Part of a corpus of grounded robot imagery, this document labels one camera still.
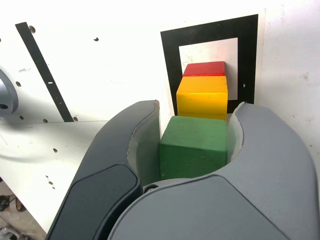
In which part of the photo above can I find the black tape square outline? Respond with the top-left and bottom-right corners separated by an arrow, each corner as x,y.
160,13 -> 259,117

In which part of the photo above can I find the green cube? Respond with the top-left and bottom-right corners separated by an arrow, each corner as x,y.
159,115 -> 231,181

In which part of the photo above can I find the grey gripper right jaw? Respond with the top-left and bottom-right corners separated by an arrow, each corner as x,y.
106,100 -> 320,240

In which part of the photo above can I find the red cube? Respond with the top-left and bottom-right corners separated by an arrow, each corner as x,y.
182,61 -> 227,78

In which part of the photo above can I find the yellow cube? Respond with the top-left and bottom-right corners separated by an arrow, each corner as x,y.
176,75 -> 229,121

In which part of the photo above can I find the black tape strip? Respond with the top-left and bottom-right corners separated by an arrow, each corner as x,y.
14,21 -> 75,123

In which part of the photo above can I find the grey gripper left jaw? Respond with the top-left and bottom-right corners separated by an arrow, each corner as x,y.
46,99 -> 161,240

